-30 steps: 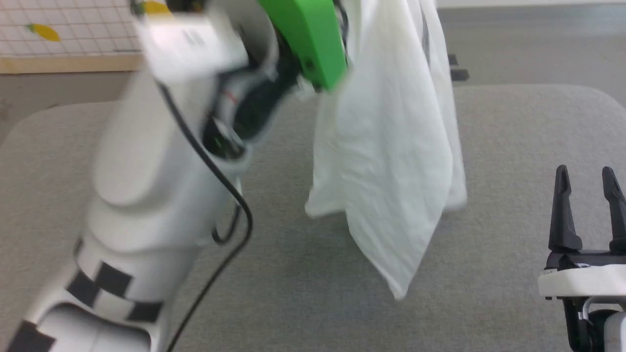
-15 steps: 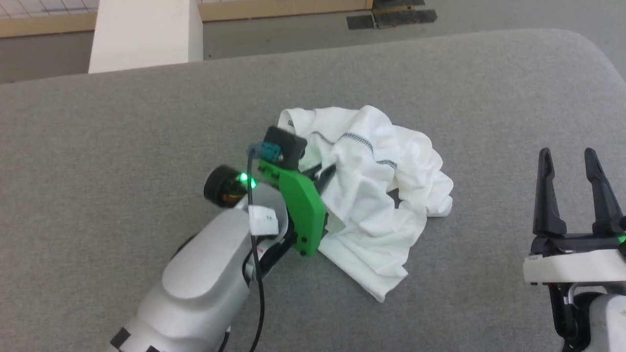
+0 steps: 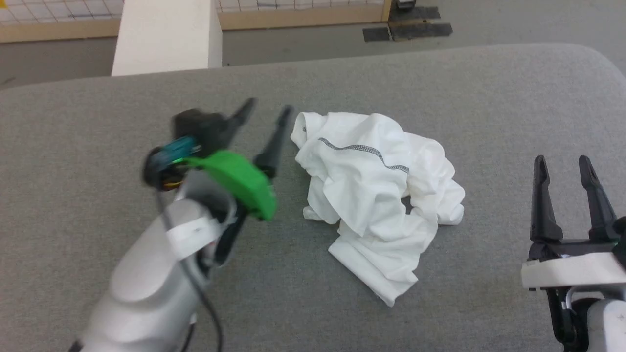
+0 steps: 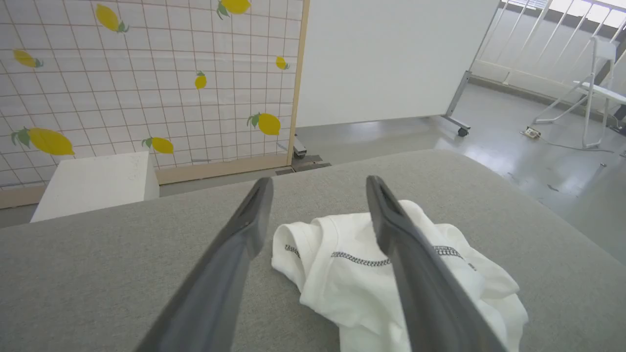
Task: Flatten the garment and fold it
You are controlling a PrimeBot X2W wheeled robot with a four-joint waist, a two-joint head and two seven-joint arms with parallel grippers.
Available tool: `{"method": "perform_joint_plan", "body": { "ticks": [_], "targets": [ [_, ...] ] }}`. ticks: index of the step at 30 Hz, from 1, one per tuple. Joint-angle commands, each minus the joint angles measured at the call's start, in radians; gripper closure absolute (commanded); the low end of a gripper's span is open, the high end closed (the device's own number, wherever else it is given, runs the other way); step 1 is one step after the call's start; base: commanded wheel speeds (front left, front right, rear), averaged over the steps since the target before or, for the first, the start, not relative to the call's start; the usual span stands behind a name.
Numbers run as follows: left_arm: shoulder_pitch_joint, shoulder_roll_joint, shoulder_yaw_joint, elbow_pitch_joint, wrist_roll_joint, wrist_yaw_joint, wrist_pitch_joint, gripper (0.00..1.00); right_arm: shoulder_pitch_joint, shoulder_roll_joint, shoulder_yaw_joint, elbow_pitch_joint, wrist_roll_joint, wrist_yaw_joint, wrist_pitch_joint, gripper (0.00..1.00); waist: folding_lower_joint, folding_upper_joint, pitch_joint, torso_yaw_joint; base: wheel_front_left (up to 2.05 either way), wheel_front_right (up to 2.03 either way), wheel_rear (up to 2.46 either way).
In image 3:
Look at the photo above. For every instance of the white garment with grey stitching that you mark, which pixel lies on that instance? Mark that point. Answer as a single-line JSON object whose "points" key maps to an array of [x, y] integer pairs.
{"points": [[362, 195]]}

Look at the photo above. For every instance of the lemon and bottle print tablecloth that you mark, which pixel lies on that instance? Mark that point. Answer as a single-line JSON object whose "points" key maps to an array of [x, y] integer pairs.
{"points": [[293, 6]]}

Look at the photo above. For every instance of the black floor mat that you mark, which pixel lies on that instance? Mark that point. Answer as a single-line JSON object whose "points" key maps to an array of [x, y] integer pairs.
{"points": [[375, 34], [420, 30]]}

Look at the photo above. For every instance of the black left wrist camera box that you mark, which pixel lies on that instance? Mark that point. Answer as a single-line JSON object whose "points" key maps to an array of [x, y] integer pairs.
{"points": [[198, 124]]}

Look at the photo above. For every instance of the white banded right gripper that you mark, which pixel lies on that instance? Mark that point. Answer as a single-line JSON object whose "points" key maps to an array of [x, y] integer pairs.
{"points": [[572, 269]]}

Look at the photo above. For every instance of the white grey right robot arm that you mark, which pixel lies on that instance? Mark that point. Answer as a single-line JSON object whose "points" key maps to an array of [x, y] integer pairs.
{"points": [[604, 322]]}

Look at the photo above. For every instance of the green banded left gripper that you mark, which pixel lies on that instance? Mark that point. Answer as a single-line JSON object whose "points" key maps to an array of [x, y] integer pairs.
{"points": [[239, 181]]}

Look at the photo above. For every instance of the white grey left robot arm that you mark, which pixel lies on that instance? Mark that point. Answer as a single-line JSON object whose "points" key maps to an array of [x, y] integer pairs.
{"points": [[146, 274]]}

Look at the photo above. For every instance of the white square pillar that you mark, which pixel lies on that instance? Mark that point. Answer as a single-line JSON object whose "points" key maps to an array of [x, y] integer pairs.
{"points": [[166, 34]]}

